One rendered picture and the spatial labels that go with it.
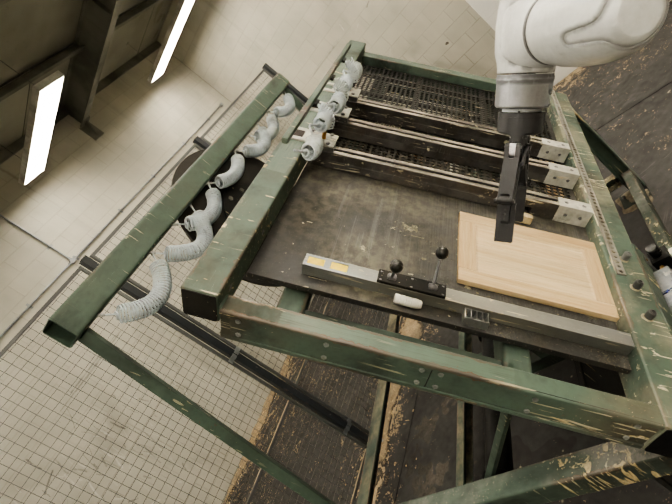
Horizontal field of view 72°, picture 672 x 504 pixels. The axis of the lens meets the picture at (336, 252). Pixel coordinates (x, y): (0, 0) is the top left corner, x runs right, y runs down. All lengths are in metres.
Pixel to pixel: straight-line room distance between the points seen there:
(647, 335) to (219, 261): 1.20
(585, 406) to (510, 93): 0.78
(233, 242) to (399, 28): 5.96
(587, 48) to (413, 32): 6.38
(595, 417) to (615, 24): 0.93
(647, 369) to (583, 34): 1.00
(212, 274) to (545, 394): 0.86
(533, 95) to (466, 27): 6.10
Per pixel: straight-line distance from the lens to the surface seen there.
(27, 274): 6.09
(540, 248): 1.75
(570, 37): 0.71
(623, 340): 1.54
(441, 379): 1.23
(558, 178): 2.19
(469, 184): 1.85
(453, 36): 6.98
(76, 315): 1.63
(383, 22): 7.08
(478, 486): 1.81
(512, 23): 0.83
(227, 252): 1.29
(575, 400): 1.29
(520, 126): 0.85
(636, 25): 0.69
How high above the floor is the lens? 2.02
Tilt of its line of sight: 15 degrees down
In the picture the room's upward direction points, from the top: 53 degrees counter-clockwise
